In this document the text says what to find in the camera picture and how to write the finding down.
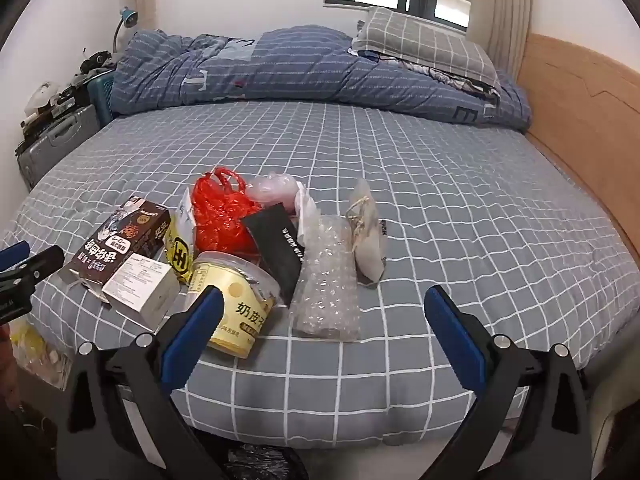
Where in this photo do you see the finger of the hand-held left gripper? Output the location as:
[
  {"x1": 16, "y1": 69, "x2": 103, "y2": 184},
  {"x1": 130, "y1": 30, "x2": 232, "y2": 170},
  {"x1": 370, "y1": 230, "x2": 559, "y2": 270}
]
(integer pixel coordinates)
[
  {"x1": 0, "y1": 246, "x2": 65, "y2": 301},
  {"x1": 0, "y1": 241, "x2": 31, "y2": 272}
]

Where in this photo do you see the clear bag with yellow items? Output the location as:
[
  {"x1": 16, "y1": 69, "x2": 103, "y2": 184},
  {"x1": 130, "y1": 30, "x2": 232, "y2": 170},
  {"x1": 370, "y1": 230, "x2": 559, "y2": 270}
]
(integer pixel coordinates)
[{"x1": 10, "y1": 317, "x2": 76, "y2": 391}]

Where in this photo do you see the grey suitcase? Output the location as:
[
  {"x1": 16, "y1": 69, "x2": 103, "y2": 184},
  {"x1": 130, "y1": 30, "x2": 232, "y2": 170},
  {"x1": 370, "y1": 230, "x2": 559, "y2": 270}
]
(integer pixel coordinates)
[{"x1": 16, "y1": 105, "x2": 101, "y2": 191}]

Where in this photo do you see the blue desk lamp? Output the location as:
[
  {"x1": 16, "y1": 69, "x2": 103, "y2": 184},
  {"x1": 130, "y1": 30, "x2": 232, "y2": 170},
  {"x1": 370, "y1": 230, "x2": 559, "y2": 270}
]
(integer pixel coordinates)
[{"x1": 112, "y1": 6, "x2": 140, "y2": 56}]

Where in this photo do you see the clear plastic bag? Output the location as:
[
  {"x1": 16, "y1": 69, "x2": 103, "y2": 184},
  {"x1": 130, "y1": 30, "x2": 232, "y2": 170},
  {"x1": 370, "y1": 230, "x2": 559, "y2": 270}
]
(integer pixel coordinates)
[{"x1": 248, "y1": 171, "x2": 301, "y2": 211}]

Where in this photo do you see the stack of flat dark items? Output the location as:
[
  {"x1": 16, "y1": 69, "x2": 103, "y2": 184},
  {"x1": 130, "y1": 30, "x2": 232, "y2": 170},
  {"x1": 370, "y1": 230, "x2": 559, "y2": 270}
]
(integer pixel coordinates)
[{"x1": 20, "y1": 85, "x2": 91, "y2": 136}]

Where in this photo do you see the black packet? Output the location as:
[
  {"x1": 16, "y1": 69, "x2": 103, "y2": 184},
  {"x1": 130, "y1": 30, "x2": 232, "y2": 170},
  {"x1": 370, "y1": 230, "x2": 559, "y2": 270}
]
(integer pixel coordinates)
[{"x1": 242, "y1": 204, "x2": 303, "y2": 307}]

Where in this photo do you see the white tissue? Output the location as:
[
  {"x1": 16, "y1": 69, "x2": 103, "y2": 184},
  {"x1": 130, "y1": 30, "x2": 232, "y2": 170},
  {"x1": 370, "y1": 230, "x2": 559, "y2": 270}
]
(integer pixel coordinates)
[{"x1": 294, "y1": 180, "x2": 322, "y2": 247}]

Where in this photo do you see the white parcel bag with string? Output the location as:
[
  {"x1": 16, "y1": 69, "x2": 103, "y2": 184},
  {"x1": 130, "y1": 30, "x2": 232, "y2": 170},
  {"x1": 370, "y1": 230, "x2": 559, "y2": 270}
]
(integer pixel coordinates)
[{"x1": 345, "y1": 177, "x2": 390, "y2": 283}]

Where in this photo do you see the blue striped quilt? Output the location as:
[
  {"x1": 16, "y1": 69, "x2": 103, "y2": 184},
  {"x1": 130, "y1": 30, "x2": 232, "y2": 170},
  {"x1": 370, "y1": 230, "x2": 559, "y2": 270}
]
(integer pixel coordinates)
[{"x1": 110, "y1": 25, "x2": 532, "y2": 133}]

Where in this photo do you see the wooden headboard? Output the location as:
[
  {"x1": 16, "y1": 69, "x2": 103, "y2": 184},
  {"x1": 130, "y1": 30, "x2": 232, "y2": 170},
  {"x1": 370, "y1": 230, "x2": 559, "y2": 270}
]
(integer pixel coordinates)
[{"x1": 515, "y1": 32, "x2": 640, "y2": 261}]

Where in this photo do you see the clear bubble wrap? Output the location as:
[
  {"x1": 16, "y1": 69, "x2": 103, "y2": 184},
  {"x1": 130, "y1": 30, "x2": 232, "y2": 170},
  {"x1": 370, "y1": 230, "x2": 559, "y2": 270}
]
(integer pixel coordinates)
[{"x1": 290, "y1": 214, "x2": 362, "y2": 343}]

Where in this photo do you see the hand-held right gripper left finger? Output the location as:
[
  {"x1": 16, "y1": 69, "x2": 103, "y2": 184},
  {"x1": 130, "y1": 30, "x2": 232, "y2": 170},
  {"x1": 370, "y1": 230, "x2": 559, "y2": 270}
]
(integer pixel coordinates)
[{"x1": 54, "y1": 284, "x2": 227, "y2": 480}]

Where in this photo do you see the patterned cloth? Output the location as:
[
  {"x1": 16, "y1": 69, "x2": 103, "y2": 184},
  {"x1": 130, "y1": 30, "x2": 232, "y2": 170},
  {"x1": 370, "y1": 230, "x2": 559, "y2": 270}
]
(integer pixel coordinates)
[{"x1": 400, "y1": 57, "x2": 503, "y2": 106}]

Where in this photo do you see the white plastic gadget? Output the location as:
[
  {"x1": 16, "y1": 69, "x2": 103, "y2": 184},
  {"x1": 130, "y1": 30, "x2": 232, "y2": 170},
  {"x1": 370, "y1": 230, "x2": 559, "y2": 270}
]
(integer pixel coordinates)
[{"x1": 27, "y1": 82, "x2": 58, "y2": 111}]

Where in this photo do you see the brown printed carton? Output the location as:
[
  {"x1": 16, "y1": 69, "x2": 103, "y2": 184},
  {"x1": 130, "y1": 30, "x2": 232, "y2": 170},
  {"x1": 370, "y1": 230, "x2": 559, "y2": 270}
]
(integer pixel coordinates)
[{"x1": 59, "y1": 195, "x2": 172, "y2": 306}]

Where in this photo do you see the small white box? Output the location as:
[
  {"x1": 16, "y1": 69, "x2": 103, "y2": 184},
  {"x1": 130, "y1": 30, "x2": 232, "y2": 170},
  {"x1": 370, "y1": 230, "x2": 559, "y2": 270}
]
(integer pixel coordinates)
[{"x1": 102, "y1": 252, "x2": 176, "y2": 330}]

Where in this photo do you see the trash bin with black bag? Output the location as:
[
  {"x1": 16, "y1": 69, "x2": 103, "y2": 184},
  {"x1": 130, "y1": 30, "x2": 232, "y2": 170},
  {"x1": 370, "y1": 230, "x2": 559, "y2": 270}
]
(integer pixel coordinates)
[{"x1": 227, "y1": 442, "x2": 308, "y2": 480}]

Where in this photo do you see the black headset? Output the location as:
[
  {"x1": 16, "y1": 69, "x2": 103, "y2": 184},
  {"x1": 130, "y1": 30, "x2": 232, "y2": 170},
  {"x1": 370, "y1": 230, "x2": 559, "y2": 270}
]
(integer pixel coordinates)
[{"x1": 80, "y1": 50, "x2": 113, "y2": 73}]

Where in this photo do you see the yellow and silver snack packet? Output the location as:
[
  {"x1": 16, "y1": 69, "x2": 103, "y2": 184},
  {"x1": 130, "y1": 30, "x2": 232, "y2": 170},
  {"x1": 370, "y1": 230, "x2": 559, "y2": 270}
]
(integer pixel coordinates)
[{"x1": 164, "y1": 189, "x2": 201, "y2": 287}]

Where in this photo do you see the teal plastic crate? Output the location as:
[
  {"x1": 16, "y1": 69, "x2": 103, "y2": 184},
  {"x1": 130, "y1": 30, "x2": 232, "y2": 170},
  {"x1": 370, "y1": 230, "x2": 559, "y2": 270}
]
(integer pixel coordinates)
[{"x1": 87, "y1": 71, "x2": 118, "y2": 128}]

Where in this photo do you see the red plastic bag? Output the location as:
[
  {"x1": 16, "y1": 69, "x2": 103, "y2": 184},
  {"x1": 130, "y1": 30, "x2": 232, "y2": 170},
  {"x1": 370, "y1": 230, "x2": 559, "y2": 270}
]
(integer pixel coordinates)
[{"x1": 191, "y1": 166, "x2": 266, "y2": 261}]

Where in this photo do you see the bed with grey checked sheet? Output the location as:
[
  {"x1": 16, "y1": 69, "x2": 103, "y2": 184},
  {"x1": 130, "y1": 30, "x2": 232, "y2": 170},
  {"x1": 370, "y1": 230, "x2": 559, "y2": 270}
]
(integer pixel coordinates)
[{"x1": 10, "y1": 100, "x2": 640, "y2": 448}]

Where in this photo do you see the pale yellow paper tub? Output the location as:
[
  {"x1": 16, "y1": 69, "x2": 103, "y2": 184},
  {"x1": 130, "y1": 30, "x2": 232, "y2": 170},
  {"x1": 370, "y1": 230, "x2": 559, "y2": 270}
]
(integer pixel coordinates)
[{"x1": 187, "y1": 251, "x2": 281, "y2": 360}]

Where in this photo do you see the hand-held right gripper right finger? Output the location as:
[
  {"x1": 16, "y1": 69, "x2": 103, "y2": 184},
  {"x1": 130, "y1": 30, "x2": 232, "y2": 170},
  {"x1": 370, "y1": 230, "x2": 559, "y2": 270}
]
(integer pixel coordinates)
[{"x1": 424, "y1": 284, "x2": 596, "y2": 480}]

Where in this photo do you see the grey checked pillow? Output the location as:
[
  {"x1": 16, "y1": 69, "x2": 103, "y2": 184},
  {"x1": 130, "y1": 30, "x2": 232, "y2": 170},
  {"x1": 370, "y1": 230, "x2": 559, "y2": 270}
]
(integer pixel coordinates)
[{"x1": 350, "y1": 6, "x2": 501, "y2": 93}]

